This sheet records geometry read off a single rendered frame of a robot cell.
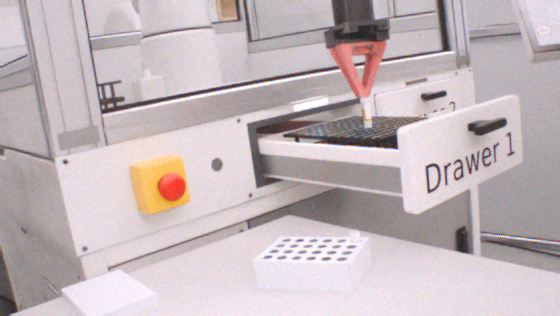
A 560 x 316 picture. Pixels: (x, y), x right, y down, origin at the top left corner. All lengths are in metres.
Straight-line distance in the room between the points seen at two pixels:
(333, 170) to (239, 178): 0.19
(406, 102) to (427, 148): 0.48
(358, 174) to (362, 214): 0.38
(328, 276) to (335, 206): 0.46
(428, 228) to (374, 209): 0.21
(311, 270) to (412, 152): 0.19
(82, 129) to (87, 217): 0.13
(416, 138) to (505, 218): 2.09
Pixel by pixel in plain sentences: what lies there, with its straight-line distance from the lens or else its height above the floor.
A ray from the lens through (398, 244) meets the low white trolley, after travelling 0.76.
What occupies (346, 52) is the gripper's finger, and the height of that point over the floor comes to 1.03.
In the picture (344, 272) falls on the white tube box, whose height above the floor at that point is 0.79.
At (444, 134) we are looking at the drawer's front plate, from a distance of 0.73.
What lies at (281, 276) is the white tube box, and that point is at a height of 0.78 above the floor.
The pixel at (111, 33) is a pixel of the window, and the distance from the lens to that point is 0.83.
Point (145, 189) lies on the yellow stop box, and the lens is 0.78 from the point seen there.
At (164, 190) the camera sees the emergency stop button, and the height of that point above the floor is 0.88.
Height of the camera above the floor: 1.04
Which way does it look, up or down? 11 degrees down
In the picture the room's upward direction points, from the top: 8 degrees counter-clockwise
